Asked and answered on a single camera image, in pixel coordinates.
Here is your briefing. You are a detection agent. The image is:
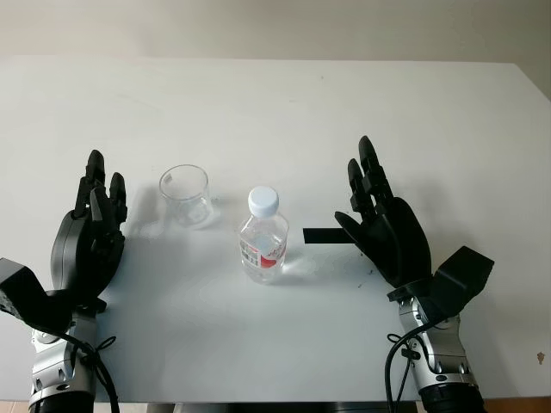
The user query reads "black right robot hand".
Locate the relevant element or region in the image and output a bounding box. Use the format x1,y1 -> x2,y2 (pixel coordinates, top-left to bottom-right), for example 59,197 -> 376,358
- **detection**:
334,135 -> 433,302

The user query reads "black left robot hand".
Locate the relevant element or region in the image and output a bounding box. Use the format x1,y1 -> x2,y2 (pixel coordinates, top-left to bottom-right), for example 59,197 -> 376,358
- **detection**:
50,149 -> 129,311

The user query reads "clear plastic water bottle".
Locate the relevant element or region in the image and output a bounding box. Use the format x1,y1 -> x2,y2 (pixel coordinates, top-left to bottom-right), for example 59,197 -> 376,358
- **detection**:
238,185 -> 288,285

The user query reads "clear glass cup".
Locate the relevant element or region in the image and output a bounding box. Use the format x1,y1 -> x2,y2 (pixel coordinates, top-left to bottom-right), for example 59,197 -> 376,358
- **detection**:
158,163 -> 215,229

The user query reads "black tape strip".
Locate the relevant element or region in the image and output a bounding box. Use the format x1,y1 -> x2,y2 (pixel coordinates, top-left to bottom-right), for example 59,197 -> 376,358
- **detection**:
302,227 -> 346,245

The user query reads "black robot body base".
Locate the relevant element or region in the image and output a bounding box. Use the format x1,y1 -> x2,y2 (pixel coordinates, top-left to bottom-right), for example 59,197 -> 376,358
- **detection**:
175,402 -> 418,413

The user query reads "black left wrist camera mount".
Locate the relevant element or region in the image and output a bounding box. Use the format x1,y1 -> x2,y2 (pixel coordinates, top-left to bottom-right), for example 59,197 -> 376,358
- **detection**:
0,256 -> 73,333

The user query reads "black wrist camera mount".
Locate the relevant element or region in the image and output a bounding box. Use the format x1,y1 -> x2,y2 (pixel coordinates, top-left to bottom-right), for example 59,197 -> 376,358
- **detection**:
0,256 -> 73,333
424,245 -> 495,320

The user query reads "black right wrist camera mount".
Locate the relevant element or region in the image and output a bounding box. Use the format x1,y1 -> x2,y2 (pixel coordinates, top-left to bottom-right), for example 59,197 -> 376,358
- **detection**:
424,245 -> 495,320

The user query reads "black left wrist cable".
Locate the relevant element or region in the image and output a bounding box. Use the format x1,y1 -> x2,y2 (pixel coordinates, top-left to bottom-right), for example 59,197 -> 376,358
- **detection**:
42,325 -> 121,413

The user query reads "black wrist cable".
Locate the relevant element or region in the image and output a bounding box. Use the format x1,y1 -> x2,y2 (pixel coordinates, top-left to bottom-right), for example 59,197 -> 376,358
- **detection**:
384,317 -> 440,413
42,325 -> 121,413

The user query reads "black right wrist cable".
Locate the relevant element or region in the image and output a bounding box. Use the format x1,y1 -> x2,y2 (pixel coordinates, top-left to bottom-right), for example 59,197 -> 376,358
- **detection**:
384,317 -> 440,413

